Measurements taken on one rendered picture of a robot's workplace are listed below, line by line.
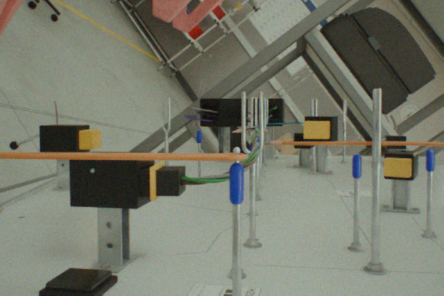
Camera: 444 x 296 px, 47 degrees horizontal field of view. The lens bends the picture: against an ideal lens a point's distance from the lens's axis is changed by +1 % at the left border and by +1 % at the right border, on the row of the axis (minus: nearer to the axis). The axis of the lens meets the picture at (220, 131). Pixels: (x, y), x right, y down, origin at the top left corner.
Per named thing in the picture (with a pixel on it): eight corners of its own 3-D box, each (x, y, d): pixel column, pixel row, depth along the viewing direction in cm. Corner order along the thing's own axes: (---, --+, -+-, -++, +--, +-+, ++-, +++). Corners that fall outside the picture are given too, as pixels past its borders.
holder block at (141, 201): (93, 197, 44) (92, 151, 44) (155, 199, 43) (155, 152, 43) (69, 206, 40) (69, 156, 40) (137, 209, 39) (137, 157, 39)
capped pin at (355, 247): (361, 253, 45) (362, 154, 44) (345, 250, 46) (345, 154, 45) (367, 249, 46) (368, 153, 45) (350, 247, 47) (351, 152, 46)
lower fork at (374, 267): (389, 275, 39) (392, 87, 38) (365, 274, 39) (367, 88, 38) (384, 267, 41) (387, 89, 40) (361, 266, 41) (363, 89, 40)
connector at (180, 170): (131, 189, 43) (130, 165, 43) (188, 190, 42) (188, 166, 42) (120, 195, 40) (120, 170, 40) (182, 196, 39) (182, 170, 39)
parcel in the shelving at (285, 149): (270, 142, 733) (287, 130, 728) (275, 143, 772) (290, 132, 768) (284, 161, 726) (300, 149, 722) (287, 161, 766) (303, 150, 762)
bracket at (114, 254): (112, 254, 44) (112, 197, 44) (139, 256, 44) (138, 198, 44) (88, 272, 40) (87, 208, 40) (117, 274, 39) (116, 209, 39)
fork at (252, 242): (240, 247, 46) (240, 91, 46) (243, 242, 48) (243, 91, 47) (261, 249, 46) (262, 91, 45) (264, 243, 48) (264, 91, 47)
